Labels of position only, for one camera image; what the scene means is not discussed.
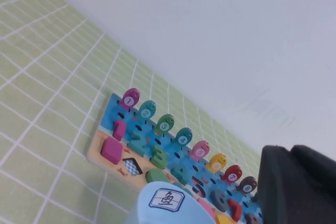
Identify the magenta number one piece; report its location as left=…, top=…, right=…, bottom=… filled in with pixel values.
left=112, top=119, right=127, bottom=141

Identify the green number three piece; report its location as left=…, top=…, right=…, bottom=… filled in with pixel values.
left=151, top=144, right=169, bottom=169

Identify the green grid tablecloth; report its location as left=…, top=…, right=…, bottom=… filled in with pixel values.
left=0, top=0, right=263, bottom=224

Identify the magenta rectangle piece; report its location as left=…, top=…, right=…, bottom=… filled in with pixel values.
left=100, top=137, right=123, bottom=165

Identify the teal fish number two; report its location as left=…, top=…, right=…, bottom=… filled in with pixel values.
left=136, top=100, right=158, bottom=124

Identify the yellow fish number six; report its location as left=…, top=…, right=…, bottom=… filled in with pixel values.
left=205, top=153, right=228, bottom=175

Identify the light blue plastic bowl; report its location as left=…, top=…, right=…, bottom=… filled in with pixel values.
left=124, top=180, right=215, bottom=224

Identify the brown fish number eight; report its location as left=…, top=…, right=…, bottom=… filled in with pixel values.
left=237, top=176, right=259, bottom=196

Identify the pink trapezoid piece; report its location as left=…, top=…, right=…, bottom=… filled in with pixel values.
left=196, top=197, right=216, bottom=221

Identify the green circle piece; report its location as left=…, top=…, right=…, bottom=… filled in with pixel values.
left=145, top=168, right=169, bottom=184

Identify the teal number two piece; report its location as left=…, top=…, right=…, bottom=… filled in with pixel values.
left=127, top=131, right=148, bottom=155

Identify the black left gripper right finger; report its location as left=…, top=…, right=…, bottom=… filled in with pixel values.
left=290, top=144, right=336, bottom=182

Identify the red fish number seven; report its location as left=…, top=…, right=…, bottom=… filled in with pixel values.
left=222, top=165, right=243, bottom=187

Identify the red number seven piece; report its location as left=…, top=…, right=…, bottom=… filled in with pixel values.
left=227, top=198, right=244, bottom=222

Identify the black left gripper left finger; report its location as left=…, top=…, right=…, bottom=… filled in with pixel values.
left=258, top=144, right=336, bottom=224

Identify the green fish number three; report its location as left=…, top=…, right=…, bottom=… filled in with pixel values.
left=153, top=113, right=175, bottom=137

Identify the teal number four piece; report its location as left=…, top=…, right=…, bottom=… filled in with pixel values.
left=170, top=159, right=191, bottom=184

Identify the pink fish number five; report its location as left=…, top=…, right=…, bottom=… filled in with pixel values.
left=188, top=140, right=210, bottom=163

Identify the magenta fish number one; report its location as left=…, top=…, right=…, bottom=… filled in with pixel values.
left=119, top=87, right=141, bottom=112

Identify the colourful wooden puzzle board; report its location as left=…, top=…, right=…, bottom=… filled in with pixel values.
left=85, top=92, right=263, bottom=224

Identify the blue-teal fish number four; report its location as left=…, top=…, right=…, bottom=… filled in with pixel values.
left=173, top=127, right=194, bottom=151

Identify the grey number six piece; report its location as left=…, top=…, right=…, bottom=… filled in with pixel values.
left=209, top=188, right=228, bottom=213

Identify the brown number eight piece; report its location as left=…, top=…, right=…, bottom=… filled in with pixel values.
left=245, top=212, right=262, bottom=224

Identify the yellow pentagon piece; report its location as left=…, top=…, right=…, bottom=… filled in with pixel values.
left=215, top=215, right=234, bottom=224

